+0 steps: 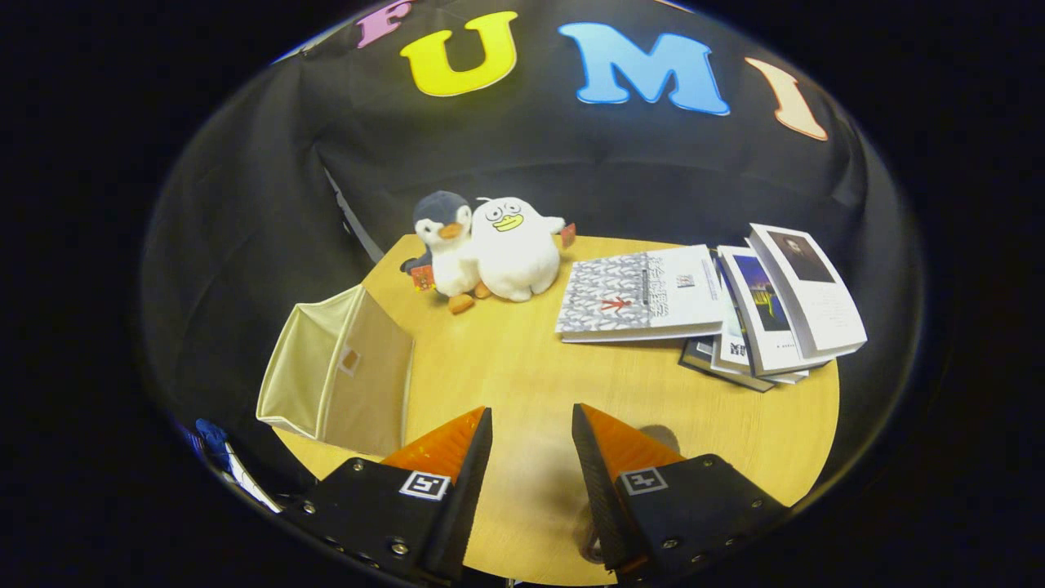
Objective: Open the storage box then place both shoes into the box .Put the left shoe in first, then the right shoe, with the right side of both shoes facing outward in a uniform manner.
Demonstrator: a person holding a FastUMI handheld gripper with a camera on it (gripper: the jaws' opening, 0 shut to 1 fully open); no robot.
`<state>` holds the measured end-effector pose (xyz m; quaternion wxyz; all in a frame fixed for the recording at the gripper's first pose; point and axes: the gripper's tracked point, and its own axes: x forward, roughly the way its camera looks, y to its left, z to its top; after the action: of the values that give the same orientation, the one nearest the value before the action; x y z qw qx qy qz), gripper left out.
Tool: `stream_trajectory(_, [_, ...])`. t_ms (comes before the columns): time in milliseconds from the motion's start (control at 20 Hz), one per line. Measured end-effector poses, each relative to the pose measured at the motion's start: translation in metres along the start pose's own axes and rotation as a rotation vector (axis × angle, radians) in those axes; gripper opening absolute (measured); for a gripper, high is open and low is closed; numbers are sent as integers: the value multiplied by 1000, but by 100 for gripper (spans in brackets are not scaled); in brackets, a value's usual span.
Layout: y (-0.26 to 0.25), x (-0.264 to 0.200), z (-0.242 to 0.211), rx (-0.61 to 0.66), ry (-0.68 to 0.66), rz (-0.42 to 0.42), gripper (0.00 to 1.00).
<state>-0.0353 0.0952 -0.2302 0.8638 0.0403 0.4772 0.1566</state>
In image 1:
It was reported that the night photo cover book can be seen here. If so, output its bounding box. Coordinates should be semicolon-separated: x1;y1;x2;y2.
717;245;834;376

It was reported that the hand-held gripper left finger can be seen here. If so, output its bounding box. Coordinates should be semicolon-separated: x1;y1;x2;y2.
282;407;494;585

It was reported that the grey white penguin plush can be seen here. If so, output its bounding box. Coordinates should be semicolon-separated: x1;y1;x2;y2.
398;190;493;315

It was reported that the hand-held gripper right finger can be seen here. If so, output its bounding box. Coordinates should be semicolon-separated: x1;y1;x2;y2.
571;403;793;582

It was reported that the dark cover book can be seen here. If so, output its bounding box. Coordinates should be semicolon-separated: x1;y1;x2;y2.
679;335;776;394

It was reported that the white portrait cover book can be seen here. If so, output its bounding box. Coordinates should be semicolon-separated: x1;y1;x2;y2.
747;222;869;360

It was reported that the white duck plush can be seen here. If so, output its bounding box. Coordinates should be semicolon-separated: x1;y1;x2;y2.
471;196;577;303

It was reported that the blue and white object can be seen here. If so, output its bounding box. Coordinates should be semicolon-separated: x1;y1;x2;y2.
194;418;283;515

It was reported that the white book with black print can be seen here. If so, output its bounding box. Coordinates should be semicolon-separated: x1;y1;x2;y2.
710;310;809;385

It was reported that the beige fabric storage box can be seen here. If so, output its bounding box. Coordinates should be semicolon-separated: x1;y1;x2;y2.
256;284;415;458

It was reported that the grey patterned cover book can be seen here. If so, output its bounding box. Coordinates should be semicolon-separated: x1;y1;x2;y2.
555;243;727;344

